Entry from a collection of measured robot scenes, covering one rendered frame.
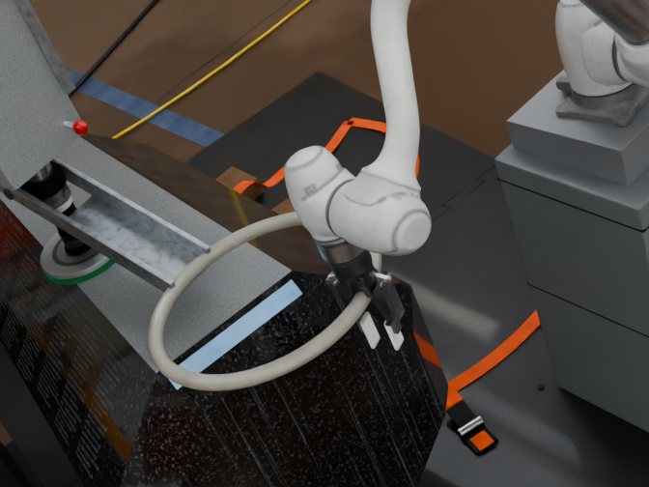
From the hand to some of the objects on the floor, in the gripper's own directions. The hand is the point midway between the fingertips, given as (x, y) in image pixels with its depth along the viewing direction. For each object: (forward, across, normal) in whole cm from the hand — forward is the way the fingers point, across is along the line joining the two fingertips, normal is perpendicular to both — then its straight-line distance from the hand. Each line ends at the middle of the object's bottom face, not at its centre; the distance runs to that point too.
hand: (381, 331), depth 216 cm
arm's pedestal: (+88, -19, -77) cm, 118 cm away
